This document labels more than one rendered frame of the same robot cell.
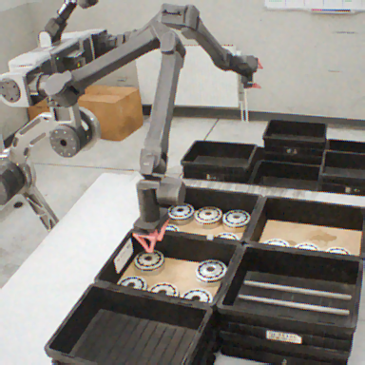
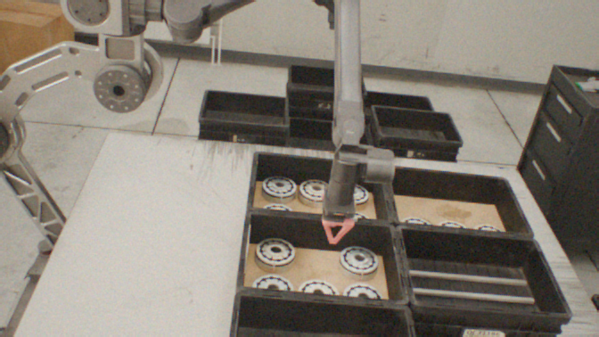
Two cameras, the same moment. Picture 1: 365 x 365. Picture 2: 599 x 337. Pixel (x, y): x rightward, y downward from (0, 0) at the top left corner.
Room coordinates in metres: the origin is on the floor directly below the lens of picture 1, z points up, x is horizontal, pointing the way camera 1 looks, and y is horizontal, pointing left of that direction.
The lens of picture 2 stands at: (0.19, 0.70, 1.92)
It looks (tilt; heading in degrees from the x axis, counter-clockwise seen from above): 33 degrees down; 332
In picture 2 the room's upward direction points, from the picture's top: 8 degrees clockwise
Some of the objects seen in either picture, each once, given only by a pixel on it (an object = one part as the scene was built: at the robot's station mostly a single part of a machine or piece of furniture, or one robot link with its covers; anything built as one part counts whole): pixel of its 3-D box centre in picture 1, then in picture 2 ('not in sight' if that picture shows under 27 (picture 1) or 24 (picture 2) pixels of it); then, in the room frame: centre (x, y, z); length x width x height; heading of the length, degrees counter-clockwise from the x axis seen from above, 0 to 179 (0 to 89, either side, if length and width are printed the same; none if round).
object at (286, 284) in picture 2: (131, 286); (273, 290); (1.16, 0.21, 0.86); 0.10 x 0.10 x 0.01
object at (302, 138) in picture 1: (296, 160); (321, 117); (2.76, -0.73, 0.37); 0.40 x 0.30 x 0.45; 68
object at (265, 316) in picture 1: (295, 285); (478, 272); (1.02, -0.28, 0.92); 0.40 x 0.30 x 0.02; 66
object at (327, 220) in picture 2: (149, 236); (335, 222); (1.09, 0.12, 1.10); 0.07 x 0.07 x 0.09; 66
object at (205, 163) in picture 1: (221, 185); (242, 149); (2.54, -0.21, 0.37); 0.40 x 0.30 x 0.45; 68
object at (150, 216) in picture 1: (149, 211); (340, 191); (1.11, 0.11, 1.17); 0.10 x 0.07 x 0.07; 156
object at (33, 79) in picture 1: (42, 86); (144, 4); (1.51, 0.44, 1.45); 0.09 x 0.08 x 0.12; 158
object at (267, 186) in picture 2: (181, 211); (279, 186); (1.57, 0.04, 0.86); 0.10 x 0.10 x 0.01
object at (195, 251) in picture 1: (170, 278); (318, 273); (1.18, 0.08, 0.87); 0.40 x 0.30 x 0.11; 66
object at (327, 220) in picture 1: (309, 239); (450, 216); (1.29, -0.40, 0.87); 0.40 x 0.30 x 0.11; 66
